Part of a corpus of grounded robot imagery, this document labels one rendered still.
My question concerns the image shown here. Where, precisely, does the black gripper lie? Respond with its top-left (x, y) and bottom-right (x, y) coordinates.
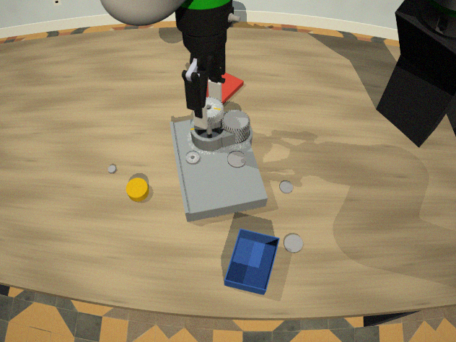
top-left (182, 30), bottom-right (227, 129)

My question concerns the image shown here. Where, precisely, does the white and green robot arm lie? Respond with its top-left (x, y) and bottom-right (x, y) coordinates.
top-left (100, 0), bottom-right (456, 40)

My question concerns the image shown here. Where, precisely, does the white gear with yellow arrow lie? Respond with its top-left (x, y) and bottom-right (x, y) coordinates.
top-left (206, 97), bottom-right (224, 125)

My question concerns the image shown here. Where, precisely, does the yellow disc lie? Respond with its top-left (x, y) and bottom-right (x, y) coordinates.
top-left (126, 178), bottom-right (149, 202)

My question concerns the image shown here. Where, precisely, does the blue open tray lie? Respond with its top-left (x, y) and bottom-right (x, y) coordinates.
top-left (224, 229), bottom-right (279, 295)

